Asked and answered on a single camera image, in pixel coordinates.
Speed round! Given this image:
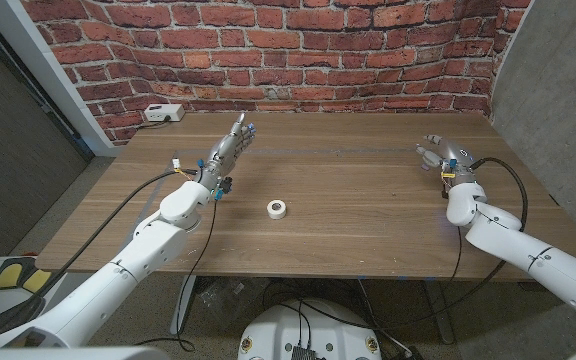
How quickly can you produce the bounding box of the red brick print backdrop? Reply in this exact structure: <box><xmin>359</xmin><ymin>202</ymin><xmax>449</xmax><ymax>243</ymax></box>
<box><xmin>20</xmin><ymin>0</ymin><xmax>534</xmax><ymax>147</ymax></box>

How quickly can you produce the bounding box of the grey metal table leg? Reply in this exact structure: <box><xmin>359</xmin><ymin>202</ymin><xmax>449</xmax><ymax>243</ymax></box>
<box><xmin>422</xmin><ymin>279</ymin><xmax>456</xmax><ymax>345</ymax></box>
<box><xmin>169</xmin><ymin>274</ymin><xmax>198</xmax><ymax>336</ymax></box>

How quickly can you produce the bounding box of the white robot torso edge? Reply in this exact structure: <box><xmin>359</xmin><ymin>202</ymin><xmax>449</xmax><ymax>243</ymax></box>
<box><xmin>0</xmin><ymin>346</ymin><xmax>170</xmax><ymax>360</ymax></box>

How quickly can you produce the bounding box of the white tape roll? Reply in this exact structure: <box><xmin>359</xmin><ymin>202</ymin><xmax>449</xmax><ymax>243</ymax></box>
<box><xmin>266</xmin><ymin>199</ymin><xmax>288</xmax><ymax>221</ymax></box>

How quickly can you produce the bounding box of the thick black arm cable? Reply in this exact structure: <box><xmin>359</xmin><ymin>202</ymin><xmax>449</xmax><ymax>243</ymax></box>
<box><xmin>432</xmin><ymin>156</ymin><xmax>530</xmax><ymax>314</ymax></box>
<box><xmin>32</xmin><ymin>168</ymin><xmax>198</xmax><ymax>304</ymax></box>

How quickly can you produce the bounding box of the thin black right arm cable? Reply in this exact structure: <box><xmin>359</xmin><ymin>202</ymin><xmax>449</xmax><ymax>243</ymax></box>
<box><xmin>446</xmin><ymin>225</ymin><xmax>464</xmax><ymax>281</ymax></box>

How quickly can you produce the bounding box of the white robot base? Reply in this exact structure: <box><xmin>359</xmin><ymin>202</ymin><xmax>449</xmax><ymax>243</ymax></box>
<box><xmin>237</xmin><ymin>298</ymin><xmax>383</xmax><ymax>360</ymax></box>

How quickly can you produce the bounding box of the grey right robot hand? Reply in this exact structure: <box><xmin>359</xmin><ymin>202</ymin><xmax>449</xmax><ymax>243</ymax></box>
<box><xmin>415</xmin><ymin>133</ymin><xmax>479</xmax><ymax>187</ymax></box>

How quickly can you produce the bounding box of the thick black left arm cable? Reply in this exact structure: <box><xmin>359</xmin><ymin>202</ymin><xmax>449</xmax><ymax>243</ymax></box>
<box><xmin>32</xmin><ymin>168</ymin><xmax>198</xmax><ymax>304</ymax></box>

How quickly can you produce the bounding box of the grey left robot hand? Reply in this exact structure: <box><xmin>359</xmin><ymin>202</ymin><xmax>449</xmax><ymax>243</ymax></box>
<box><xmin>195</xmin><ymin>112</ymin><xmax>258</xmax><ymax>198</ymax></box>

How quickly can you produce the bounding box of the clear plastic bag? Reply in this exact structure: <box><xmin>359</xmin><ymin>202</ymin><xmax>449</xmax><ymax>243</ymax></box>
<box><xmin>197</xmin><ymin>277</ymin><xmax>269</xmax><ymax>326</ymax></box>

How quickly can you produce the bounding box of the yellow and black foot pedal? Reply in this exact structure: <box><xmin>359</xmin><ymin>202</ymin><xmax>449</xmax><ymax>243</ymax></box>
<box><xmin>0</xmin><ymin>255</ymin><xmax>55</xmax><ymax>329</ymax></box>

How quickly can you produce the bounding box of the black power strip cable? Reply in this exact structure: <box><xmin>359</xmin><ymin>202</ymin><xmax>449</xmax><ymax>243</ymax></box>
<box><xmin>135</xmin><ymin>118</ymin><xmax>172</xmax><ymax>131</ymax></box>

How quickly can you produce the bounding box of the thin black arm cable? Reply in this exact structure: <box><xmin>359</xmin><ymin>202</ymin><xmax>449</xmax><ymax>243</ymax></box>
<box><xmin>135</xmin><ymin>198</ymin><xmax>218</xmax><ymax>352</ymax></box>
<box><xmin>446</xmin><ymin>225</ymin><xmax>464</xmax><ymax>281</ymax></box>

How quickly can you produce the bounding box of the black box on base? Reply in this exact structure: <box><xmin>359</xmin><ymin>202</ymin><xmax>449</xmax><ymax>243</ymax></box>
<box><xmin>291</xmin><ymin>344</ymin><xmax>317</xmax><ymax>360</ymax></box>

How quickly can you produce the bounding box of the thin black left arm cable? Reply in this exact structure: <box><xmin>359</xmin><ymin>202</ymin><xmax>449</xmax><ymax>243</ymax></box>
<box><xmin>135</xmin><ymin>198</ymin><xmax>218</xmax><ymax>352</ymax></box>

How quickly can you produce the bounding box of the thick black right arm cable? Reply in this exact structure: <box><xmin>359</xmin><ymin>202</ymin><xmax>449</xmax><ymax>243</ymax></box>
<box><xmin>432</xmin><ymin>156</ymin><xmax>530</xmax><ymax>314</ymax></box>

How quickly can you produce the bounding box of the white power strip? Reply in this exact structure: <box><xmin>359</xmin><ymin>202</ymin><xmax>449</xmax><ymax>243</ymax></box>
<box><xmin>143</xmin><ymin>103</ymin><xmax>186</xmax><ymax>123</ymax></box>

